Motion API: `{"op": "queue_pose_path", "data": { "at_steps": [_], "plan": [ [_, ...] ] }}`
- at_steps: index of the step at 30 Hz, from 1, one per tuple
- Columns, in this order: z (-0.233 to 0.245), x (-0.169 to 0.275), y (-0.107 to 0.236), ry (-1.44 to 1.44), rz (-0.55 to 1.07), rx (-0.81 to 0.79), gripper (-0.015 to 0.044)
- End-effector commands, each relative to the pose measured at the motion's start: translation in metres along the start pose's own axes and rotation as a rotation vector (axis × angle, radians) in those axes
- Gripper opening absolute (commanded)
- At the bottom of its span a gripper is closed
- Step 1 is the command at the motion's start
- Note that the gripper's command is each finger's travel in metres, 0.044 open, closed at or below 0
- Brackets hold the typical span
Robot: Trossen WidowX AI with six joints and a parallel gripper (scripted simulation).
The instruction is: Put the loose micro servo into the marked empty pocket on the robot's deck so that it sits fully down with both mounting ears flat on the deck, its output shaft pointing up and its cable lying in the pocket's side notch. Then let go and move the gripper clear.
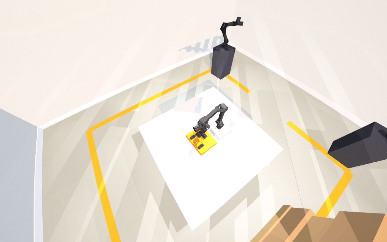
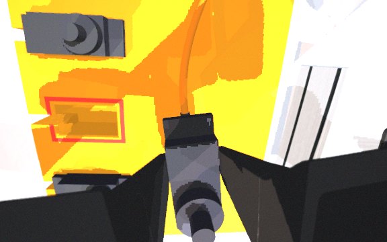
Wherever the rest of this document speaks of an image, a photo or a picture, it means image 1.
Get yellow flat deck plate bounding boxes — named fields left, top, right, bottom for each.
left=186, top=130, right=217, bottom=155

